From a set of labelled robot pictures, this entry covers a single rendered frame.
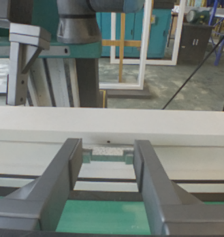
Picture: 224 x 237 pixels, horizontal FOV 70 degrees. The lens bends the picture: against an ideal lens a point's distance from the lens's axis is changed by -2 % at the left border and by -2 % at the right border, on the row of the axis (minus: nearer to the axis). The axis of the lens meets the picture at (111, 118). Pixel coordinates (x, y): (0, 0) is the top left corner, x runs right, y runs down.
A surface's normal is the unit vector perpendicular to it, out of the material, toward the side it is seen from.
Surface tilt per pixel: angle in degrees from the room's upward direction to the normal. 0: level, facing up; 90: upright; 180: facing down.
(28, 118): 0
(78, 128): 0
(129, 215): 0
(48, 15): 90
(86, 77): 90
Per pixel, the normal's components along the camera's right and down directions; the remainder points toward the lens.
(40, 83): 0.00, 0.58
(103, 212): 0.02, -0.81
